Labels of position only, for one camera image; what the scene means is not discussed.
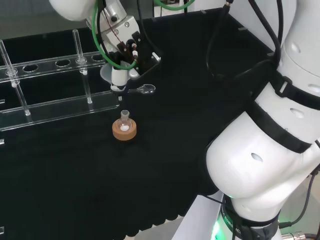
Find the black cable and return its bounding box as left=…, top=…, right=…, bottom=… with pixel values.
left=205, top=0, right=279, bottom=80

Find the black bench cloth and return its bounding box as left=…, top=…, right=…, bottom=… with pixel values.
left=0, top=6, right=276, bottom=240

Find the green cable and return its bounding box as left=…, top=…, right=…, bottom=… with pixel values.
left=91, top=0, right=138, bottom=71

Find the clear round-bottom flask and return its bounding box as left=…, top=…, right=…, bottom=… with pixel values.
left=119, top=110, right=132, bottom=133

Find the cork ring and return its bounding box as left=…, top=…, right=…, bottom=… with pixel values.
left=111, top=119, right=138, bottom=142

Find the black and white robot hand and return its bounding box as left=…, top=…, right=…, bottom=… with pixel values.
left=99, top=14, right=164, bottom=93

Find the clear funnel stand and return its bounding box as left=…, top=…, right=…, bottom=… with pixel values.
left=0, top=29, right=121, bottom=133

